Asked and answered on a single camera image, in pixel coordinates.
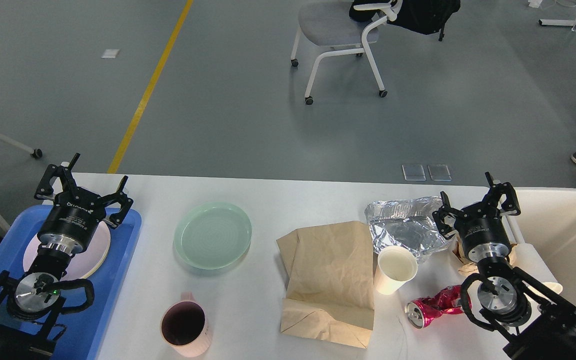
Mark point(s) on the pink plate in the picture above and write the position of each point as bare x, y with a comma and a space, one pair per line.
83, 264

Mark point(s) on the white plastic bin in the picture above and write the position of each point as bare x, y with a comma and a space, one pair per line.
548, 222

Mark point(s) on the pink ribbed mug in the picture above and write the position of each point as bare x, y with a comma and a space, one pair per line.
185, 327

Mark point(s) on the green plate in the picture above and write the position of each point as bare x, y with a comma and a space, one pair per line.
213, 236

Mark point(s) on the crumpled brown napkin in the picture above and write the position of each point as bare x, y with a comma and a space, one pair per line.
465, 267

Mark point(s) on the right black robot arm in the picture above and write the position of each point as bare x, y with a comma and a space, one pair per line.
537, 323

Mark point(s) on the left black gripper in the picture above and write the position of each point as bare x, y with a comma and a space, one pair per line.
74, 218

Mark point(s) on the black backpack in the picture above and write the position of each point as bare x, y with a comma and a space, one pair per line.
425, 17

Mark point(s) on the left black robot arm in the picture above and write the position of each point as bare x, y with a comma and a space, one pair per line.
30, 305

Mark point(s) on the crumpled aluminium foil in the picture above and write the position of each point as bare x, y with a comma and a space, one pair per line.
408, 224

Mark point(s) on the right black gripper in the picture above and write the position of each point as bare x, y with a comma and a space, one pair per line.
480, 237

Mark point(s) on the brown paper bag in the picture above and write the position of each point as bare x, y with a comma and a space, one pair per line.
330, 291

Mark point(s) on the grey white office chair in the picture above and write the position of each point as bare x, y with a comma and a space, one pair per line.
328, 24

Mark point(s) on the crushed red can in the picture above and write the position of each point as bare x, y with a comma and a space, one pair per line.
422, 311

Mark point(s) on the white paper cup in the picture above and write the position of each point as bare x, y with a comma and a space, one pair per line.
395, 267

